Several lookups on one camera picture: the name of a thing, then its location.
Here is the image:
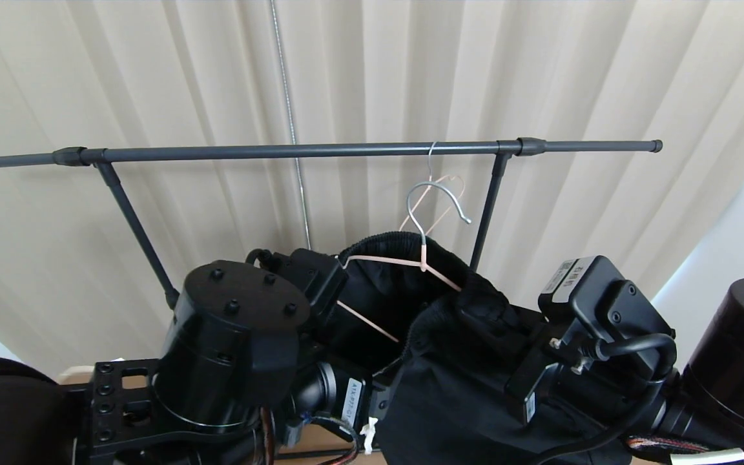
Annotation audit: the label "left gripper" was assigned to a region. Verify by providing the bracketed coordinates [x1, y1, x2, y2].
[294, 359, 389, 448]

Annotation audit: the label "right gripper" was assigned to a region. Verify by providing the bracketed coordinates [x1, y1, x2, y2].
[504, 349, 665, 441]

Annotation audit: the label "black shorts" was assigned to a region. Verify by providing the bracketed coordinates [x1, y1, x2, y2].
[335, 231, 631, 465]

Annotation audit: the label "pink clothes hanger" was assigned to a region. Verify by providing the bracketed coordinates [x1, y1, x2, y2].
[400, 141, 465, 236]
[335, 181, 473, 344]

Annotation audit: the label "black clothes rack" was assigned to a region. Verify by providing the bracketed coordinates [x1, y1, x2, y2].
[0, 137, 663, 311]

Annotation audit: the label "metal curtain wand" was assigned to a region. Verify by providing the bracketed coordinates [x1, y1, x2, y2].
[270, 0, 312, 251]

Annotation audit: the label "beige curtain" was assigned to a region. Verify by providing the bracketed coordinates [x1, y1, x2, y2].
[0, 0, 744, 382]

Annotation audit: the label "black cable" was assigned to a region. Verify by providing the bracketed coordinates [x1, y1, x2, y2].
[527, 333, 678, 465]

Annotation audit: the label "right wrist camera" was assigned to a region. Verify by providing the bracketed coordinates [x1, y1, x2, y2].
[538, 255, 676, 382]

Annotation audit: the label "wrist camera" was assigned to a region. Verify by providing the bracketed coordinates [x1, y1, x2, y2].
[246, 247, 349, 324]
[538, 255, 676, 382]

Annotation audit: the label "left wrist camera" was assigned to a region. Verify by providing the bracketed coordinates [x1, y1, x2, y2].
[246, 247, 349, 324]

